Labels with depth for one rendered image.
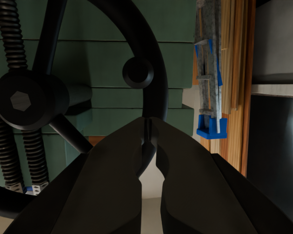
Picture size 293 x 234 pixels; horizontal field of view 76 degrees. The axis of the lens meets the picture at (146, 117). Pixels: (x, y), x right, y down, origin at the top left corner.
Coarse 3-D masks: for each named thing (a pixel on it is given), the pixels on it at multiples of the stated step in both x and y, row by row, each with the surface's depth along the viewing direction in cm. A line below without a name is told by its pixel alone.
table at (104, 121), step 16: (80, 112) 32; (96, 112) 38; (112, 112) 38; (128, 112) 39; (176, 112) 39; (192, 112) 39; (48, 128) 29; (80, 128) 31; (96, 128) 39; (112, 128) 39; (192, 128) 40
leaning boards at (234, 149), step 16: (224, 0) 154; (240, 0) 148; (224, 16) 155; (240, 16) 150; (224, 32) 156; (240, 32) 152; (224, 48) 157; (240, 48) 158; (224, 64) 167; (240, 64) 165; (208, 80) 188; (224, 80) 169; (240, 80) 166; (208, 96) 191; (224, 96) 171; (240, 96) 168; (224, 112) 173; (240, 112) 169; (240, 128) 171; (208, 144) 235; (224, 144) 205; (240, 144) 174; (240, 160) 177
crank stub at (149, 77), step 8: (128, 64) 14; (136, 64) 14; (144, 64) 14; (128, 72) 14; (136, 72) 14; (144, 72) 14; (152, 72) 14; (128, 80) 14; (136, 80) 14; (144, 80) 14; (136, 88) 14
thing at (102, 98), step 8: (96, 88) 38; (104, 88) 38; (112, 88) 38; (120, 88) 38; (128, 88) 38; (96, 96) 38; (104, 96) 38; (112, 96) 38; (120, 96) 38; (128, 96) 38; (136, 96) 38; (168, 96) 38; (176, 96) 38; (80, 104) 38; (88, 104) 38; (96, 104) 38; (104, 104) 38; (112, 104) 38; (120, 104) 38; (128, 104) 38; (136, 104) 38; (168, 104) 39; (176, 104) 39
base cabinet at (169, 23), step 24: (24, 0) 34; (72, 0) 35; (144, 0) 35; (168, 0) 35; (192, 0) 35; (24, 24) 35; (72, 24) 35; (96, 24) 36; (168, 24) 36; (192, 24) 36
